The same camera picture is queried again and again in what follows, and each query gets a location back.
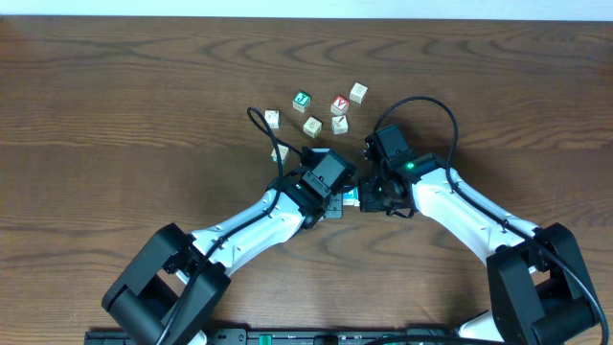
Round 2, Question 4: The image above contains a dark green side wooden block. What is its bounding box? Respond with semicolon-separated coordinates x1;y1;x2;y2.
264;109;281;129

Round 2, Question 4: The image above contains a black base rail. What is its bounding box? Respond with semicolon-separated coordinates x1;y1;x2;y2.
83;326;480;345

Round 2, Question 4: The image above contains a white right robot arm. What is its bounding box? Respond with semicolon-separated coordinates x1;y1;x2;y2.
359;149;610;344

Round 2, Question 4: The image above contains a blue letter L wooden block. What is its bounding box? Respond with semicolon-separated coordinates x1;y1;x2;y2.
343;187;360;207

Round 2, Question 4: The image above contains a plain block left near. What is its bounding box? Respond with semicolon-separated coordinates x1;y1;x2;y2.
271;144;289;165

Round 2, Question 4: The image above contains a red letter M wooden block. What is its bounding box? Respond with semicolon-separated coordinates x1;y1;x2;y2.
350;82;368;104

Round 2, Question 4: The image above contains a yellow framed wooden block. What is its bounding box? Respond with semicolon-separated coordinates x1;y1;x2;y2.
303;117;323;138

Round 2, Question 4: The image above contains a red letter A wooden block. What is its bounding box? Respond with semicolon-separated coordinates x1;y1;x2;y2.
330;95;349;116

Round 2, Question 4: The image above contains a plain pictured wooden block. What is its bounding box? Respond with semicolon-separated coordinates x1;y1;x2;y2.
331;115;349;135

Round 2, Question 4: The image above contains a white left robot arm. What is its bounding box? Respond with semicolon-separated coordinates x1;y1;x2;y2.
102;172;345;344

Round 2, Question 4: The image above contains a green letter J wooden block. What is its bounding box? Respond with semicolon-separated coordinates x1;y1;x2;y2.
292;91;311;113

